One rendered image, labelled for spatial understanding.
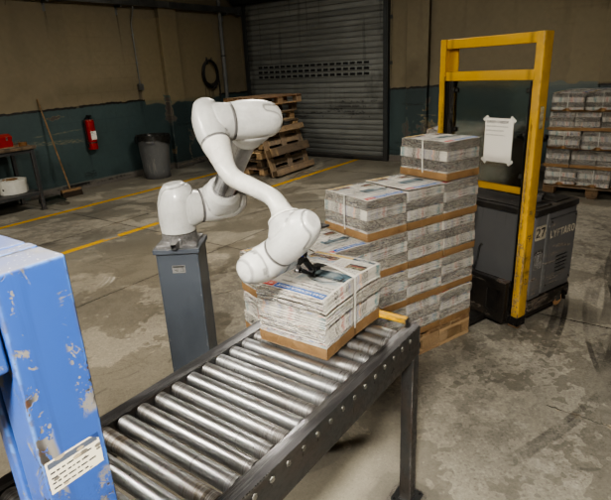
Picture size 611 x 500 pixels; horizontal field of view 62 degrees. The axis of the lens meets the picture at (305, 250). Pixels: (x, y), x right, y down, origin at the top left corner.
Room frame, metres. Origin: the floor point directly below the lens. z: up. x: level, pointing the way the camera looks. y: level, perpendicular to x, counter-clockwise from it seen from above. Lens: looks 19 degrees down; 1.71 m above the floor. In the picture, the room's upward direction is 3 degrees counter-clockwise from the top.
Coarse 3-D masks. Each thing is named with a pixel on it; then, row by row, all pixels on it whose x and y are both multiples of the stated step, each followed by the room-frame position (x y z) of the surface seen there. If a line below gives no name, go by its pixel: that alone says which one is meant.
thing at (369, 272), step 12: (312, 252) 1.90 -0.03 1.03; (324, 252) 1.90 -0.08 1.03; (336, 264) 1.75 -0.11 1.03; (348, 264) 1.75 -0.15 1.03; (360, 264) 1.75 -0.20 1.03; (372, 264) 1.75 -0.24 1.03; (360, 276) 1.65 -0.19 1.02; (372, 276) 1.72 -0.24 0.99; (360, 288) 1.64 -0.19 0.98; (372, 288) 1.72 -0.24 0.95; (360, 300) 1.65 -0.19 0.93; (372, 300) 1.73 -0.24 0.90; (360, 312) 1.66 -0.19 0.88
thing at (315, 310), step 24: (264, 288) 1.60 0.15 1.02; (288, 288) 1.56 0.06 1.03; (312, 288) 1.55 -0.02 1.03; (336, 288) 1.54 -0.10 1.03; (264, 312) 1.63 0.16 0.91; (288, 312) 1.56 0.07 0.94; (312, 312) 1.50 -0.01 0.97; (336, 312) 1.53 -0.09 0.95; (288, 336) 1.57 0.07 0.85; (312, 336) 1.51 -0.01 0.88; (336, 336) 1.53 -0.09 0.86
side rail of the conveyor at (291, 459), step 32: (384, 352) 1.51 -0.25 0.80; (416, 352) 1.66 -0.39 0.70; (352, 384) 1.34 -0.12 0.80; (384, 384) 1.46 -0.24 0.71; (320, 416) 1.19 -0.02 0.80; (352, 416) 1.30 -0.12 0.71; (288, 448) 1.07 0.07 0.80; (320, 448) 1.16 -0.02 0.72; (256, 480) 0.97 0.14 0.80; (288, 480) 1.04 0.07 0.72
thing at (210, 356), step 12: (252, 324) 1.76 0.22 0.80; (240, 336) 1.67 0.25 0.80; (252, 336) 1.69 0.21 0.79; (216, 348) 1.59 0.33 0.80; (228, 348) 1.59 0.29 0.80; (192, 360) 1.52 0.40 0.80; (204, 360) 1.52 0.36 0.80; (180, 372) 1.45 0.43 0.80; (156, 384) 1.39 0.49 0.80; (168, 384) 1.39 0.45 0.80; (144, 396) 1.33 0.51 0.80; (120, 408) 1.28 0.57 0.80; (132, 408) 1.27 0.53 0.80; (108, 420) 1.22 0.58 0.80; (120, 432) 1.23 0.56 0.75; (0, 480) 1.01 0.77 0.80; (12, 480) 1.01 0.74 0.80; (0, 492) 0.97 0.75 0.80
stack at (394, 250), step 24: (336, 240) 2.64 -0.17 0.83; (360, 240) 2.62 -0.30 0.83; (384, 240) 2.63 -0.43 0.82; (408, 240) 2.73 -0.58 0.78; (432, 240) 2.85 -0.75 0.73; (384, 264) 2.63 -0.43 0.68; (432, 264) 2.84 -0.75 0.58; (384, 288) 2.62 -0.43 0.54; (408, 288) 2.73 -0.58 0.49; (432, 288) 2.85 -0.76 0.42; (408, 312) 2.73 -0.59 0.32; (432, 312) 2.85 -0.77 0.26; (432, 336) 2.85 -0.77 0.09
